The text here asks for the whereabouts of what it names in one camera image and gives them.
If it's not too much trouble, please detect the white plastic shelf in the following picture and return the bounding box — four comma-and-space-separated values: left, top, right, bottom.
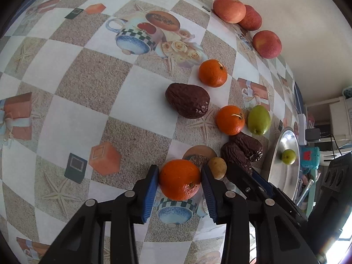
304, 96, 352, 154

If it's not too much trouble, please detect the red apple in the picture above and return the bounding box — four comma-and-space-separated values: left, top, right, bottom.
213, 0, 246, 24
252, 30, 282, 59
238, 5, 262, 31

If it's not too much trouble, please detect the silver metal plate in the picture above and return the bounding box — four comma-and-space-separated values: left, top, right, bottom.
267, 126, 301, 201

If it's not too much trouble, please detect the black power adapter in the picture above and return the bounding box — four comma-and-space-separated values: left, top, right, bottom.
306, 128, 321, 142

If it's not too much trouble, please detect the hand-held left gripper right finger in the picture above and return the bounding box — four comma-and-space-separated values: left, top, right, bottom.
201, 164, 328, 264

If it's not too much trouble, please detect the oblong green mango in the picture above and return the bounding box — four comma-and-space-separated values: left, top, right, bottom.
247, 104, 271, 136

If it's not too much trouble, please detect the small round green lime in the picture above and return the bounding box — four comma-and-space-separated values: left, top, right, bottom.
281, 149, 297, 165

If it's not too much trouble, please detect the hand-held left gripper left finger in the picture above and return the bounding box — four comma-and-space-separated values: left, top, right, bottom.
38, 165, 160, 264

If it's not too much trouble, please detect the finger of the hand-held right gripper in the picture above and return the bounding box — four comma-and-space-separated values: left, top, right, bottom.
251, 169, 308, 222
227, 162, 275, 201

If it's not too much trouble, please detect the teal plastic toy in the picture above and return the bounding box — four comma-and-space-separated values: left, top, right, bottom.
300, 146, 321, 168

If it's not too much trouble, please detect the orange mandarin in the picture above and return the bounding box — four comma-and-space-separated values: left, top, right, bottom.
198, 59, 228, 88
216, 105, 245, 136
159, 159, 202, 201

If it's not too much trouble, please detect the dark brown wrinkled avocado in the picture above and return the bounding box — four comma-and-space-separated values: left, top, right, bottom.
229, 132, 264, 162
220, 142, 253, 176

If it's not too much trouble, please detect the large dark brown avocado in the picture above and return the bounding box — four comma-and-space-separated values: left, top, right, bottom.
165, 83, 211, 119

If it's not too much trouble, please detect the small brown kiwi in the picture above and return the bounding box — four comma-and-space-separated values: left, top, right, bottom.
207, 157, 227, 180

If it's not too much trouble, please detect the white power strip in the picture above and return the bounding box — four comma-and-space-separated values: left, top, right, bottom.
298, 113, 307, 146

